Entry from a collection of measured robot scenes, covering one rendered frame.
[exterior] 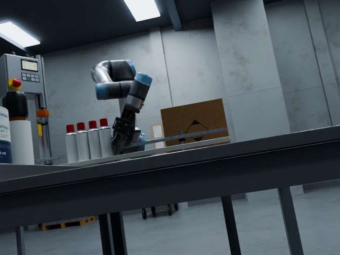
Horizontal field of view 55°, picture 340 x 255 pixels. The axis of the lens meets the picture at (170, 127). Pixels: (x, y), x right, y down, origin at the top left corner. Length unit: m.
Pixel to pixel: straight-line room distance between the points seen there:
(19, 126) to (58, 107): 8.34
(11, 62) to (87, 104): 7.55
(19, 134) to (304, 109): 7.86
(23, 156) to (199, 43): 7.95
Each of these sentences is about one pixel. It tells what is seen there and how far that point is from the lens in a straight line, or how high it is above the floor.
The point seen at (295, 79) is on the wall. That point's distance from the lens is 8.76.
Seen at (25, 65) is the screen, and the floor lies 1.42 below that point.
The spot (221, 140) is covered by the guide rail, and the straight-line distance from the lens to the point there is 1.33.
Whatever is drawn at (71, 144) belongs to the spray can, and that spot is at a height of 0.99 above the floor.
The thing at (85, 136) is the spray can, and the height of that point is 1.02.
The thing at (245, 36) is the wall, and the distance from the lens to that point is 8.12.
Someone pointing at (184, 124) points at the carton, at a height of 1.02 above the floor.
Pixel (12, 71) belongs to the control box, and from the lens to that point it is 1.71.
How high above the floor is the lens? 0.79
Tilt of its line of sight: 8 degrees up
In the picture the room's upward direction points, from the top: 9 degrees counter-clockwise
